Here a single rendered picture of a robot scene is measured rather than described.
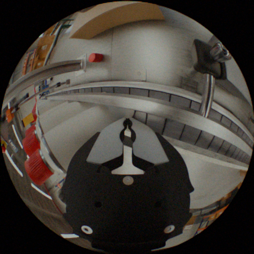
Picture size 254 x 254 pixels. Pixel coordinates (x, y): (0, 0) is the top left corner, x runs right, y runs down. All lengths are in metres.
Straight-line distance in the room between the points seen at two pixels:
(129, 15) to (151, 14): 0.06
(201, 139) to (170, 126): 0.07
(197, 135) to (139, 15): 0.32
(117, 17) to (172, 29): 0.14
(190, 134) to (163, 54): 0.18
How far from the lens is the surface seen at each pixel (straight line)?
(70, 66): 0.37
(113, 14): 0.27
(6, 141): 0.48
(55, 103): 0.40
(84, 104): 0.15
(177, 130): 0.17
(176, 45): 0.23
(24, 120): 0.35
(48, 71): 0.34
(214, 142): 0.21
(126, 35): 0.27
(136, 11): 0.26
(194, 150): 0.17
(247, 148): 0.16
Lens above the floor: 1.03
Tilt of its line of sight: 47 degrees down
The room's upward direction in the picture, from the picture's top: 133 degrees counter-clockwise
